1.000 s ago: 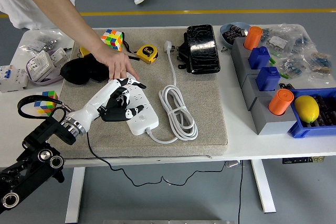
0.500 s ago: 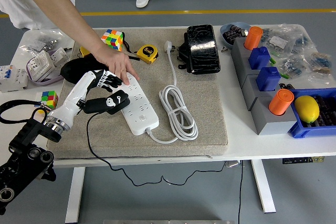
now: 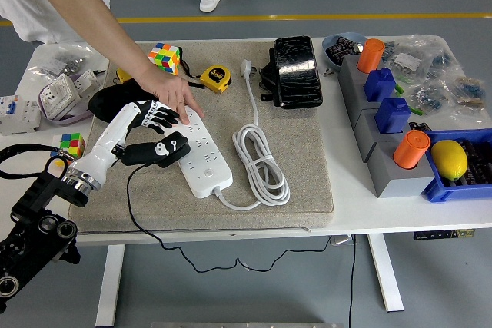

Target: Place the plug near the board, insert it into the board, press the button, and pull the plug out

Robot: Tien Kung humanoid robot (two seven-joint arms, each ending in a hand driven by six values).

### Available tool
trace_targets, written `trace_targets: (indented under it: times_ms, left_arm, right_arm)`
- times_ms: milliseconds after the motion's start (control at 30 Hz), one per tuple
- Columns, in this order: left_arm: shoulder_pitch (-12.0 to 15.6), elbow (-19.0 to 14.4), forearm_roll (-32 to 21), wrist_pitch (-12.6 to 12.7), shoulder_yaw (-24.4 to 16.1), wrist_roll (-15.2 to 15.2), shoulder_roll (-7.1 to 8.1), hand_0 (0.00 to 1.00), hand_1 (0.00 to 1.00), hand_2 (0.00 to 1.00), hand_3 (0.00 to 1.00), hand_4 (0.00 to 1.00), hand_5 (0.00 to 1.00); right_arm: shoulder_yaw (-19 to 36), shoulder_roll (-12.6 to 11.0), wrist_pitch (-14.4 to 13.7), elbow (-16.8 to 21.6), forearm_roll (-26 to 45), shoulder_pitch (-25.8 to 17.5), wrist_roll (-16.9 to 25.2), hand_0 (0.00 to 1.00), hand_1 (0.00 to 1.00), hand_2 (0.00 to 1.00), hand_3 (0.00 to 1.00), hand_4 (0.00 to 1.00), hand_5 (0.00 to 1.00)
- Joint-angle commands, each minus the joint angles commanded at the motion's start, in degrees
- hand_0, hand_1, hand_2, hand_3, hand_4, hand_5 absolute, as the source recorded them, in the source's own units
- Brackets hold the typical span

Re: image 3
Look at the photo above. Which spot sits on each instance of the green plastic connector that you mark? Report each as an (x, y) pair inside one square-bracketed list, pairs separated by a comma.
[(400, 88), (416, 111)]

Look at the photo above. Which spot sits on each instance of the grey under-table bracket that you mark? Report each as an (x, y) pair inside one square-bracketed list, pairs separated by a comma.
[(342, 240)]

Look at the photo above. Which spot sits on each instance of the white table leg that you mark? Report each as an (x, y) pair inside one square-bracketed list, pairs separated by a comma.
[(386, 274), (109, 285)]

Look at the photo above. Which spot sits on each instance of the yellow lemon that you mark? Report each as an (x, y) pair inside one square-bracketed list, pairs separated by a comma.
[(449, 159)]

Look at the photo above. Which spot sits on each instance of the person's right hand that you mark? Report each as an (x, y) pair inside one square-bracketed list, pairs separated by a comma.
[(169, 88)]

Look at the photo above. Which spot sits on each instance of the large white wall socket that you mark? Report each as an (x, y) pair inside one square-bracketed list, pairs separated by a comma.
[(59, 95)]

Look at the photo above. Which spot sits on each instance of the white circuit breaker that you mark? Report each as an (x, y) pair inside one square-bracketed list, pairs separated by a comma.
[(17, 113)]

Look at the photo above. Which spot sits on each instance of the bright rubik's cube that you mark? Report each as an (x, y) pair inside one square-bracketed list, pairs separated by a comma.
[(165, 57)]

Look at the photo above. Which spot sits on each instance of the clear bag of metal screws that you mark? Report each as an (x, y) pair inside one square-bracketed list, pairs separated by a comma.
[(61, 63)]

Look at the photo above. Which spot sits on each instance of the grey-brown fabric mat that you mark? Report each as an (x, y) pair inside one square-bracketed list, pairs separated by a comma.
[(307, 159)]

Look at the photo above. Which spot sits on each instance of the black capacitors pile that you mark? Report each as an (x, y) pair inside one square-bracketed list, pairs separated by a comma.
[(342, 49), (419, 126), (478, 163)]

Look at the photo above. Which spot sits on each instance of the clear bag with white part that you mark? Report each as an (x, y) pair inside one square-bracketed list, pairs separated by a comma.
[(409, 61)]

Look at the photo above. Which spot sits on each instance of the small white wall socket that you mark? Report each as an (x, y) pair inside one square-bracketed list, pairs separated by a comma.
[(87, 81)]

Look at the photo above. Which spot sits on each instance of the blue bottle-shaped peg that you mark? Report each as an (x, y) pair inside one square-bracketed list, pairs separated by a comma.
[(392, 114), (379, 84)]

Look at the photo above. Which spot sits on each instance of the grey socket block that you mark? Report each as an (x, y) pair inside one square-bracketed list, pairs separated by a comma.
[(365, 122), (373, 147), (403, 184), (348, 74)]

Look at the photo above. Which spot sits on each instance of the orange cylinder peg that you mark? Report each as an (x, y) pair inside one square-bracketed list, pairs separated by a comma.
[(371, 55), (410, 149)]

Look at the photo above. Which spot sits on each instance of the person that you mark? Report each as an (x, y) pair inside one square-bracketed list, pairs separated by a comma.
[(23, 9)]

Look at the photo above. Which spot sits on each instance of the small black binder clip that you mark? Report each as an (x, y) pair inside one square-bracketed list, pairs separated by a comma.
[(99, 71)]

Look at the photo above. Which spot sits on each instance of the black cracked glossy case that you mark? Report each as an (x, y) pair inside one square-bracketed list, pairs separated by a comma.
[(298, 70)]

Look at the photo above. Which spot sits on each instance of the blue plastic bin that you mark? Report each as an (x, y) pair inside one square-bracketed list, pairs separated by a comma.
[(453, 189)]

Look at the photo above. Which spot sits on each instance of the blue bowl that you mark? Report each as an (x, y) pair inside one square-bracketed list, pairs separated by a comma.
[(326, 45)]

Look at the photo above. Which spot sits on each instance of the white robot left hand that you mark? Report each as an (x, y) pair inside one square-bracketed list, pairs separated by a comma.
[(104, 140)]

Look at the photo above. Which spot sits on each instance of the clear bag of brown parts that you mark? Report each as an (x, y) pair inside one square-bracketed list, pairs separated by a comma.
[(471, 91)]

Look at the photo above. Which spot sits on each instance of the person's right forearm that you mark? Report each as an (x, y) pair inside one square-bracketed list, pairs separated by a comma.
[(96, 24)]

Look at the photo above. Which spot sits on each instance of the black cloth pouch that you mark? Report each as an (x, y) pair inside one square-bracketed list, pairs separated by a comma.
[(107, 103)]

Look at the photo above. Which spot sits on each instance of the black table control panel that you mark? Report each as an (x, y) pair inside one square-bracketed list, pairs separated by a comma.
[(442, 234)]

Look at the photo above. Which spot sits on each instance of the white-edged rubik's cube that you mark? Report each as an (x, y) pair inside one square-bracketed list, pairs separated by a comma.
[(73, 143)]

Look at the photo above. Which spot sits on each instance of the clear bag of blue resistors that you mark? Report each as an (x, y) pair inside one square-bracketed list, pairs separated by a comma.
[(430, 97)]

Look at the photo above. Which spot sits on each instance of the small metal clip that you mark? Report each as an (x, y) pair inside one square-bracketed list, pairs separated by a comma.
[(329, 72)]

